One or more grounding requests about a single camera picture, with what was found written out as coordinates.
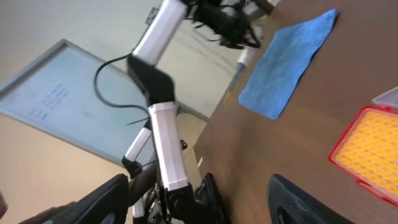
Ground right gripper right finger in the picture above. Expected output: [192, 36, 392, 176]
[266, 173, 356, 224]

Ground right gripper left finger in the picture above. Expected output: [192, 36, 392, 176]
[43, 173, 131, 224]

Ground white pipette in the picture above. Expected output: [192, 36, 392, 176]
[225, 46, 259, 105]

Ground blue cloth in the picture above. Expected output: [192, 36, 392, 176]
[238, 7, 340, 121]

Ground red and yellow tip box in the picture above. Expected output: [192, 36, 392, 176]
[327, 86, 398, 208]

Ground grey framed board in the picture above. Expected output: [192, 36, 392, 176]
[0, 38, 210, 167]

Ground black cable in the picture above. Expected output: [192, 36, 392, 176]
[93, 52, 150, 118]

